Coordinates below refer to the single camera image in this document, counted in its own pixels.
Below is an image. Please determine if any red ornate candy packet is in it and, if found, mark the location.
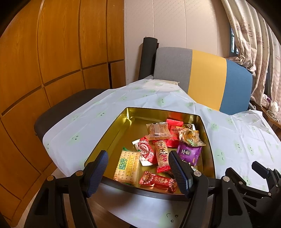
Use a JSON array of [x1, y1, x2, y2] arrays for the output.
[[139, 171, 178, 193]]

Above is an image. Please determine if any brown sesame paste packet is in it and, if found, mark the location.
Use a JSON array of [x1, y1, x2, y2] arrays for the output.
[[182, 160, 197, 172]]

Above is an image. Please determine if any purple snack packet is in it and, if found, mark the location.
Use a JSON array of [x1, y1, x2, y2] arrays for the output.
[[177, 142, 202, 165]]

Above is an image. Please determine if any sesame stick squirrel packet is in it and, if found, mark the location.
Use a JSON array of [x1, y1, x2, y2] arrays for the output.
[[154, 140, 171, 173]]

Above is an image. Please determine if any orange peanut snack bag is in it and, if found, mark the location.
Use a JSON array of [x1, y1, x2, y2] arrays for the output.
[[176, 126, 206, 147]]

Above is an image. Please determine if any yellow green cracker packet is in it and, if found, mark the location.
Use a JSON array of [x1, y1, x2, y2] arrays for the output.
[[113, 149, 141, 186]]

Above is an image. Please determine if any red white candy packet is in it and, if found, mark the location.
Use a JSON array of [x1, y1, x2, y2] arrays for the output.
[[132, 137, 157, 166]]

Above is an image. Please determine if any bright red snack packet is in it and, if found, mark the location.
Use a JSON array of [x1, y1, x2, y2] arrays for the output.
[[165, 119, 184, 148]]

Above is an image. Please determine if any clear brown pastry packet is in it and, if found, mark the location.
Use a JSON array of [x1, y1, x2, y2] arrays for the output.
[[145, 122, 172, 141]]

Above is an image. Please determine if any pale blue smiley tablecloth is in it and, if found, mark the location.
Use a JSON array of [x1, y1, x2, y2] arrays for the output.
[[42, 78, 281, 228]]

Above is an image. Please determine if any wooden side table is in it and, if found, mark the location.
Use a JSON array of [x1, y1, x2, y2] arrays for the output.
[[250, 101, 281, 139]]

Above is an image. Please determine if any round woven tray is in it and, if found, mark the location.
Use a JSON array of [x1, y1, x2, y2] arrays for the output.
[[266, 110, 279, 122]]

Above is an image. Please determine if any white teapot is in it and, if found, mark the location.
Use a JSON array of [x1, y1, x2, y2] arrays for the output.
[[269, 101, 280, 115]]

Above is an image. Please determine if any patterned tissue box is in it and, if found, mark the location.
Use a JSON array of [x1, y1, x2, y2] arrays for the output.
[[261, 95, 271, 110]]

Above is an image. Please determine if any black chair seat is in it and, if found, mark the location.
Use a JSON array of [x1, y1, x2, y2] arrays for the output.
[[34, 88, 106, 142]]

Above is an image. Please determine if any gold tin box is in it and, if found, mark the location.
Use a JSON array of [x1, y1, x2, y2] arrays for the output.
[[84, 106, 216, 202]]

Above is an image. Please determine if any grey yellow blue chair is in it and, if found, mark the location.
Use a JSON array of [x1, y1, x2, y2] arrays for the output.
[[153, 47, 252, 115]]

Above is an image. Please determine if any beige patterned curtain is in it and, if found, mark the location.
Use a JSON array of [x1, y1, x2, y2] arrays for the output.
[[222, 1, 280, 105]]

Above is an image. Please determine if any wooden panel cabinet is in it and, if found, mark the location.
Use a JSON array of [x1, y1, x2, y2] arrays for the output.
[[1, 1, 125, 227]]

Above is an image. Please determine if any black rolled mat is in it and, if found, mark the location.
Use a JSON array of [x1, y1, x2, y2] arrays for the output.
[[138, 37, 159, 80]]

